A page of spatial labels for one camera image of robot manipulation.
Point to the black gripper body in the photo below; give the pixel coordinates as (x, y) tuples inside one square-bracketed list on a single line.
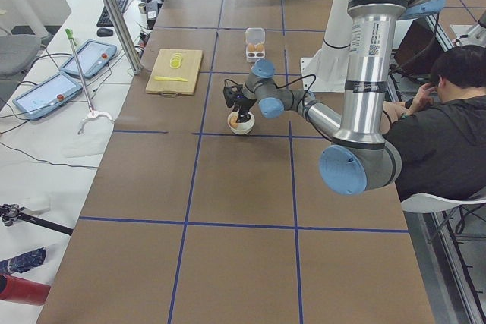
[(244, 104)]

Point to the clear plastic egg box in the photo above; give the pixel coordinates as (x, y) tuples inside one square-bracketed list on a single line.
[(254, 35)]

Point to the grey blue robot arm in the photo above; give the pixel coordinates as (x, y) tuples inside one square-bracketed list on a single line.
[(358, 158)]

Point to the white ceramic bowl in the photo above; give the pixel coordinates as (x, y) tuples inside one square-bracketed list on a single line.
[(244, 128)]

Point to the wooden cutting board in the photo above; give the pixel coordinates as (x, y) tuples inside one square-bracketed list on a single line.
[(191, 61)]

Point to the yellow lemon slice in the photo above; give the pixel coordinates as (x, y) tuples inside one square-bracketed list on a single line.
[(175, 63)]

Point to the yellow plastic knife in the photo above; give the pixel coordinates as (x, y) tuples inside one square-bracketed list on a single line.
[(174, 79)]

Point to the white plastic bag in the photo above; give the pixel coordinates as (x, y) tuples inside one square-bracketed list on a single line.
[(91, 142)]

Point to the blue tablet far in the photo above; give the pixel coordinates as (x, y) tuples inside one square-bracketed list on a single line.
[(93, 57)]

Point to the blue tablet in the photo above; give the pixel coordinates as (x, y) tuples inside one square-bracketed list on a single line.
[(47, 96), (93, 57)]

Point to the black computer mouse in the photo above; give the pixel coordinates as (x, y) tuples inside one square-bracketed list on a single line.
[(104, 32)]

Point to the blue tablet near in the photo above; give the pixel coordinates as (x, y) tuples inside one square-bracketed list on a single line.
[(47, 96)]

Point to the white chair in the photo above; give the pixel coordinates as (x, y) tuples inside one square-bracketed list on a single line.
[(428, 203)]

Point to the person in black jacket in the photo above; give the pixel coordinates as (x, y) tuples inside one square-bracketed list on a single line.
[(440, 133)]

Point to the grey office chair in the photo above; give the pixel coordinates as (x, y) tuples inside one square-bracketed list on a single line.
[(17, 52)]

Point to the black tripod leg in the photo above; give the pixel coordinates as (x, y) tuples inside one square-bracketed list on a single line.
[(12, 213)]

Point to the dark blue folded umbrella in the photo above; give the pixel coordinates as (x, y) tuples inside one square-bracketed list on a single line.
[(23, 262)]

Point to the red cylinder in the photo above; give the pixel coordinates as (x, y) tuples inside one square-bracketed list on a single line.
[(23, 291)]

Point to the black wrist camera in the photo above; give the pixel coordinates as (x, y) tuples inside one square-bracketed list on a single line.
[(232, 93)]

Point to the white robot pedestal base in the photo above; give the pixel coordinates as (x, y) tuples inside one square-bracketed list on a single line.
[(330, 62)]

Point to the grabber stick with green handle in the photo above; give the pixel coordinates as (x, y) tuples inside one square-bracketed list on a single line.
[(92, 112)]

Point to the aluminium frame post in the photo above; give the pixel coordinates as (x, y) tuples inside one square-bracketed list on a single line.
[(123, 34)]

